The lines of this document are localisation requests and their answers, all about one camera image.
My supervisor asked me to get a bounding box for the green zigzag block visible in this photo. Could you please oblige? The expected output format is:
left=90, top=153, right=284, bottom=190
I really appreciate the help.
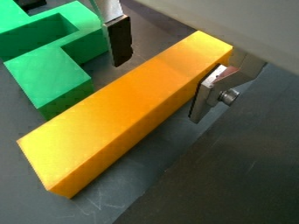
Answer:
left=0, top=0, right=108, bottom=120

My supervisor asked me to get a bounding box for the yellow rectangular block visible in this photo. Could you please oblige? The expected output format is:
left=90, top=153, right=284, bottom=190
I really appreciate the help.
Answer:
left=17, top=31, right=232, bottom=198

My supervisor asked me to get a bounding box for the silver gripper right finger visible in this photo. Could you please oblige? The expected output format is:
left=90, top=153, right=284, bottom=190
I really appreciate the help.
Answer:
left=189, top=49, right=267, bottom=123

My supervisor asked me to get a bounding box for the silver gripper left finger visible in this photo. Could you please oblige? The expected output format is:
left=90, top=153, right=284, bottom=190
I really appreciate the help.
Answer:
left=89, top=0, right=133, bottom=67

